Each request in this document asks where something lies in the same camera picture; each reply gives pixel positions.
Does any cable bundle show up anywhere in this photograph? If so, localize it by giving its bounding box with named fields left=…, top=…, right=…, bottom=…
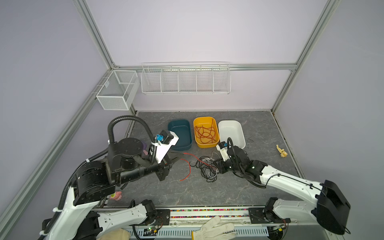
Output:
left=191, top=151, right=221, bottom=183

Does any red cable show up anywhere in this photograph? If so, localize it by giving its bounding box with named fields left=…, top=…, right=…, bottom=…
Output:
left=194, top=118, right=218, bottom=145
left=167, top=152, right=211, bottom=182

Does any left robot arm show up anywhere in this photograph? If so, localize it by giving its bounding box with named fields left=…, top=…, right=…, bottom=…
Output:
left=40, top=116, right=179, bottom=240

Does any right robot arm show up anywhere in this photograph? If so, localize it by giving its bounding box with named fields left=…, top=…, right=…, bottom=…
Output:
left=214, top=138, right=351, bottom=235

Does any yellow plastic bin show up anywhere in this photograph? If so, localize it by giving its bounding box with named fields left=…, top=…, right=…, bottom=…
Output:
left=193, top=117, right=220, bottom=149

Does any white plastic bin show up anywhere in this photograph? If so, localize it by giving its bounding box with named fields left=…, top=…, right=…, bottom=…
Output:
left=218, top=120, right=246, bottom=149

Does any teal plastic bin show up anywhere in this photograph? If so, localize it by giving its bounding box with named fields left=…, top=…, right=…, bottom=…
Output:
left=168, top=120, right=192, bottom=152

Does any pink green toy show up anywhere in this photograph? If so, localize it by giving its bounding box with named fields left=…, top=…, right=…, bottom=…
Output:
left=109, top=191, right=122, bottom=201

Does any beige toy figure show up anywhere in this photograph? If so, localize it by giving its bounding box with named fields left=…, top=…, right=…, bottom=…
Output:
left=276, top=145, right=288, bottom=158

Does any white work glove centre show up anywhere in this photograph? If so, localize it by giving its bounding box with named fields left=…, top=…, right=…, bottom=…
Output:
left=191, top=216, right=236, bottom=240

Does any cream work glove left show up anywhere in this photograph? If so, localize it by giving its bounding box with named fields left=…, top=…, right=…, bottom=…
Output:
left=98, top=229, right=131, bottom=240

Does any small white mesh basket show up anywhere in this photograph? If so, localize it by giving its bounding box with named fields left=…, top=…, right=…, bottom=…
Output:
left=96, top=70, right=140, bottom=111

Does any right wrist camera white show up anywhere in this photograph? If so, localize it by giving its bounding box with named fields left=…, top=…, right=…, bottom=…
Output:
left=216, top=142, right=230, bottom=162

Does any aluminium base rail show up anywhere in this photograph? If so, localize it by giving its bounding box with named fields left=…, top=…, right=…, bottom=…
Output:
left=156, top=202, right=319, bottom=227

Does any long white wire basket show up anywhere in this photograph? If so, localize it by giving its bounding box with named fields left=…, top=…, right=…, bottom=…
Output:
left=141, top=62, right=232, bottom=95

